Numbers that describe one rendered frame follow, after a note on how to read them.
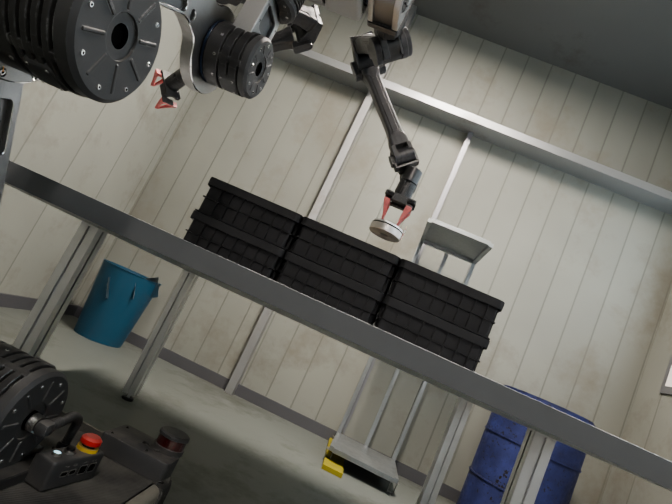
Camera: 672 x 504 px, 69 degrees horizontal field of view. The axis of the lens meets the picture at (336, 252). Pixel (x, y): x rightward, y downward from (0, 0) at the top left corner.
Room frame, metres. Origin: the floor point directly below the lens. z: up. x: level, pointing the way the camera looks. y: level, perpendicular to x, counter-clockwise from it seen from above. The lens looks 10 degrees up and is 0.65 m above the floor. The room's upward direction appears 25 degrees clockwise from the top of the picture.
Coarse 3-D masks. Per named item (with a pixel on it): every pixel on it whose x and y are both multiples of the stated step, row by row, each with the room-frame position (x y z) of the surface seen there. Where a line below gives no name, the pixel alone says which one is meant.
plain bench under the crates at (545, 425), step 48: (48, 192) 0.90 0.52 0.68; (96, 240) 1.51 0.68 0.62; (144, 240) 0.87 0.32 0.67; (48, 288) 1.49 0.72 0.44; (192, 288) 2.45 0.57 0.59; (240, 288) 0.85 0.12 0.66; (288, 288) 0.84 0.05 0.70; (48, 336) 1.53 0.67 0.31; (336, 336) 0.99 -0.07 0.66; (384, 336) 0.82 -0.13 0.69; (432, 384) 2.21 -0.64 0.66; (480, 384) 0.80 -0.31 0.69; (528, 432) 1.37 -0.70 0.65; (576, 432) 0.78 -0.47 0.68; (432, 480) 2.24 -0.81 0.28; (528, 480) 1.34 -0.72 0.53
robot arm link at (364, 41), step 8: (368, 32) 1.49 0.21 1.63; (408, 32) 1.18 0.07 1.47; (352, 40) 1.50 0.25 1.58; (360, 40) 1.45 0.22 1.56; (368, 40) 1.22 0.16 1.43; (376, 40) 1.18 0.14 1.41; (408, 40) 1.18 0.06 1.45; (352, 48) 1.54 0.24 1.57; (360, 48) 1.48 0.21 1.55; (368, 48) 1.25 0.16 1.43; (376, 48) 1.19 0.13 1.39; (408, 48) 1.19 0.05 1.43; (360, 56) 1.56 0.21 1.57; (368, 56) 1.54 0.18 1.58; (376, 56) 1.20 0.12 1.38; (408, 56) 1.22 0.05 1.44; (360, 64) 1.55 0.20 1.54; (368, 64) 1.55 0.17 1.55; (376, 64) 1.23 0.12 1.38
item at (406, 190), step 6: (402, 180) 1.48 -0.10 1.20; (402, 186) 1.47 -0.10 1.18; (408, 186) 1.47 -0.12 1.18; (414, 186) 1.48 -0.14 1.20; (390, 192) 1.47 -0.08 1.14; (396, 192) 1.48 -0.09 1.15; (402, 192) 1.47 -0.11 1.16; (408, 192) 1.47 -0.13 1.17; (390, 198) 1.52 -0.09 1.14; (408, 198) 1.46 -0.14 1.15; (414, 204) 1.46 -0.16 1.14
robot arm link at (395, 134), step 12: (360, 72) 1.55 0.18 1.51; (372, 72) 1.53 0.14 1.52; (384, 72) 1.57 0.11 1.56; (372, 84) 1.53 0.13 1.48; (372, 96) 1.55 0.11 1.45; (384, 96) 1.51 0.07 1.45; (384, 108) 1.51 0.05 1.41; (384, 120) 1.51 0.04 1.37; (396, 120) 1.50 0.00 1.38; (396, 132) 1.49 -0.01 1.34; (396, 144) 1.48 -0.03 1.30; (408, 144) 1.48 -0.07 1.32; (396, 156) 1.48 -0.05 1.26; (408, 156) 1.48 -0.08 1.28
